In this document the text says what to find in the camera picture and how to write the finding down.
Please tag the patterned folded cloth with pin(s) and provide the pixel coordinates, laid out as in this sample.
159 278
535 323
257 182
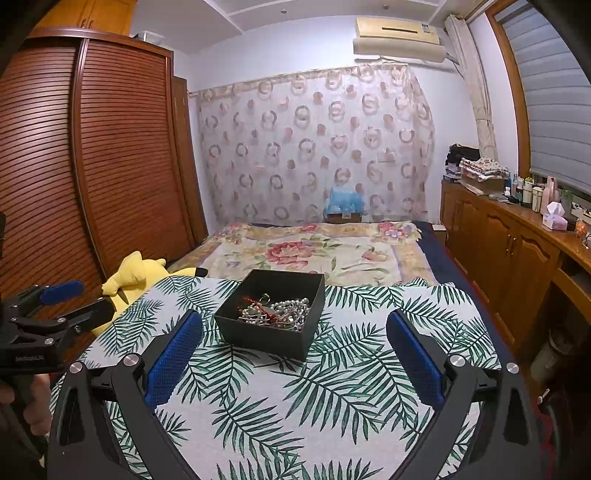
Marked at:
485 167

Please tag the dark blue bedsheet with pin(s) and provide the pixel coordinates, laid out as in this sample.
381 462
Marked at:
434 251

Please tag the wooden window frame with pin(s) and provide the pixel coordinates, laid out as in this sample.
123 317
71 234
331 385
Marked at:
510 92

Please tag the wooden overhead cabinet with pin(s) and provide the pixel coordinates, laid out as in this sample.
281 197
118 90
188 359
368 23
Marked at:
87 16

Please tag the green leaf print cloth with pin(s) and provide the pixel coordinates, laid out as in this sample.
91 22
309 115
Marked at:
258 406

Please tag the long wooden cabinet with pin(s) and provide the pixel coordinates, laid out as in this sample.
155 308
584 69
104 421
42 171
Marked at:
498 249

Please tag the person's left hand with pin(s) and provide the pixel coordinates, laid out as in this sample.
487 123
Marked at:
37 401

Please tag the row of toiletry bottles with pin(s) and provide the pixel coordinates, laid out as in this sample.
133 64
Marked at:
535 194

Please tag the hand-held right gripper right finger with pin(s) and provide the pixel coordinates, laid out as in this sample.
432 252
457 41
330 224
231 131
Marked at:
415 364

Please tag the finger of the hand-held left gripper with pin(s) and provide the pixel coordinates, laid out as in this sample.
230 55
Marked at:
90 316
62 291

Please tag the yellow plush toy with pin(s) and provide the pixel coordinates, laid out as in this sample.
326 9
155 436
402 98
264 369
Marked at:
134 272

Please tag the brown slatted wooden wardrobe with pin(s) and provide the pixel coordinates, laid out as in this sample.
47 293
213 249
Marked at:
115 161

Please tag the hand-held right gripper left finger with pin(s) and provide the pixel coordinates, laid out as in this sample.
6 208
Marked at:
173 362

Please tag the white wall air conditioner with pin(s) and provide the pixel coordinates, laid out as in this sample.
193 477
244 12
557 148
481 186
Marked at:
401 41

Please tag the pink tissue box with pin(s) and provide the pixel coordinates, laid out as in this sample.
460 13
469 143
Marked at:
554 219

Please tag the beige tied curtain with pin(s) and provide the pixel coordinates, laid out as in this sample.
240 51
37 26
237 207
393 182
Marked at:
478 101

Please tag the grey window blind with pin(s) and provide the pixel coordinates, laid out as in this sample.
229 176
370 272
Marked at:
554 92

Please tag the brown cardboard box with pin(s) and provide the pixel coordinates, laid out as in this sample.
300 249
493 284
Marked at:
344 218

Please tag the pile of dark clothes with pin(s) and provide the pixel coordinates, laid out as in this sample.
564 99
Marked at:
459 157

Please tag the clear plastic storage box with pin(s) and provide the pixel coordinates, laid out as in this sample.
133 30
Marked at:
150 36

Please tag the blue plastic bag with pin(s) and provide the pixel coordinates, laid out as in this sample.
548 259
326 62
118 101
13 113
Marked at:
344 199

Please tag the black jewelry box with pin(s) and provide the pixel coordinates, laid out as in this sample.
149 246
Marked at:
258 339

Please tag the floral blanket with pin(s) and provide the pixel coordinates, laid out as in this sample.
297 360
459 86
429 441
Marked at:
295 254

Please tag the white waste bin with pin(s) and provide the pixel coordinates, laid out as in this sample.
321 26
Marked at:
547 362

